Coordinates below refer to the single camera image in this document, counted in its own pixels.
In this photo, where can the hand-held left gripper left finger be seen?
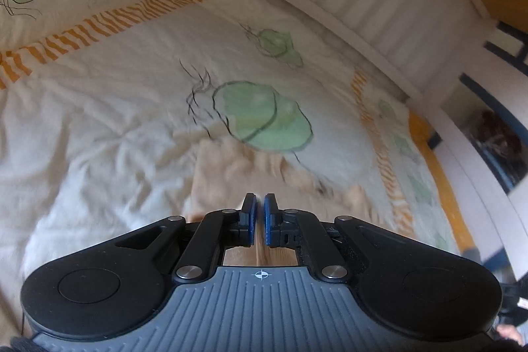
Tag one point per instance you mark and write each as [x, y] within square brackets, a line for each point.
[250, 220]

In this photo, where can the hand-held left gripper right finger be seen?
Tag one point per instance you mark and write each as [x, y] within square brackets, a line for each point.
[270, 220]

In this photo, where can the beige printed sweater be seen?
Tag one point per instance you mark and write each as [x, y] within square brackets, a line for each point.
[231, 170]

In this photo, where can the dark red clothes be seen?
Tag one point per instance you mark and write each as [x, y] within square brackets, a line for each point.
[499, 146]

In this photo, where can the leaf print duvet cover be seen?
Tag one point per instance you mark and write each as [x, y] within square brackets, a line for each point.
[103, 88]

